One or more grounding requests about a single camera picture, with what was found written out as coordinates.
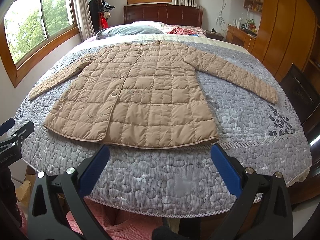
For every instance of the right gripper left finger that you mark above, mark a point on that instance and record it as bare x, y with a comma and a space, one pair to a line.
46, 218

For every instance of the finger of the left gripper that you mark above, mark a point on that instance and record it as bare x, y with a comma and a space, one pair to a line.
6, 126
22, 133

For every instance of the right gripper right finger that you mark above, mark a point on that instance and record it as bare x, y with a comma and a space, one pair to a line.
274, 219

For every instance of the beige quilted jacket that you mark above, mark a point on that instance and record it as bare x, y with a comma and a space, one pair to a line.
142, 95

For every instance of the coat rack with clothes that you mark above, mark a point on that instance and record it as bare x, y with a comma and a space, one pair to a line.
99, 12

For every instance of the cardboard box on floor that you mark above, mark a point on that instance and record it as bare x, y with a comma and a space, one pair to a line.
23, 192

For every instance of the grey floral quilted bedspread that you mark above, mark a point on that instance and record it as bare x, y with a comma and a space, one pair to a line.
178, 182

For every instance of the large side window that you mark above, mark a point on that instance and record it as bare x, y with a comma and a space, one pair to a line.
30, 30

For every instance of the dark wooden chair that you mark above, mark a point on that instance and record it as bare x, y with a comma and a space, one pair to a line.
304, 99

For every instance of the light side curtain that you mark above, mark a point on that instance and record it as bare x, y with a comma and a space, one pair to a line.
83, 19

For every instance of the grey pillow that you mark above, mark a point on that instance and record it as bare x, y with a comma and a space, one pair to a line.
127, 29

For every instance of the wooden desk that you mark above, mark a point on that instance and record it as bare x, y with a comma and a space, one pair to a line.
240, 37

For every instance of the red patterned cloth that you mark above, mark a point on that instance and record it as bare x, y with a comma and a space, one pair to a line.
182, 31

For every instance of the dark wooden headboard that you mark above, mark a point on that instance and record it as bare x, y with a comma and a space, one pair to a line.
165, 13

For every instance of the wooden wardrobe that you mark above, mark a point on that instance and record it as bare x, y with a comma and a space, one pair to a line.
288, 34

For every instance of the wall shelf with items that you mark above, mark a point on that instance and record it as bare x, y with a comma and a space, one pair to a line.
254, 5

